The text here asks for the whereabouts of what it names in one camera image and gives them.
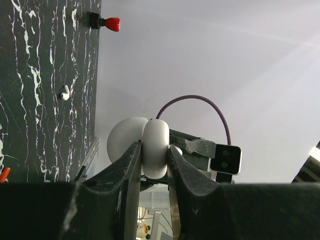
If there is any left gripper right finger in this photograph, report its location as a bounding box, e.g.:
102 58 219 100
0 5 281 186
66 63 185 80
167 147 320 240

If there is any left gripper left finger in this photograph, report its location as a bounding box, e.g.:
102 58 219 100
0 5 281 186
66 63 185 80
0 141 142 240

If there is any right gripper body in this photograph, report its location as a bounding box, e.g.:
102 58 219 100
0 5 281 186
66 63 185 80
169 129 217 181

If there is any white earbud charging case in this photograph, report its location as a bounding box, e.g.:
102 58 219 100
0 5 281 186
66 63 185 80
106 116 170 180

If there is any white earbud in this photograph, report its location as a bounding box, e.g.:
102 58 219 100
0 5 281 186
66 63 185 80
60 85 70 101

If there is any red earbud left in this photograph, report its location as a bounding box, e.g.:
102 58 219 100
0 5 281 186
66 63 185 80
0 167 11 183

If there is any red stamp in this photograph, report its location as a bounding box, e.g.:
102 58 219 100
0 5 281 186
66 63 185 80
89 12 121 32

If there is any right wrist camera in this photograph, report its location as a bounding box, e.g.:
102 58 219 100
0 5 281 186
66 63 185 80
210 144 242 175

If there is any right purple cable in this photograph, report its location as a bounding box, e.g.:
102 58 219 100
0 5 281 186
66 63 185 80
156 94 232 146

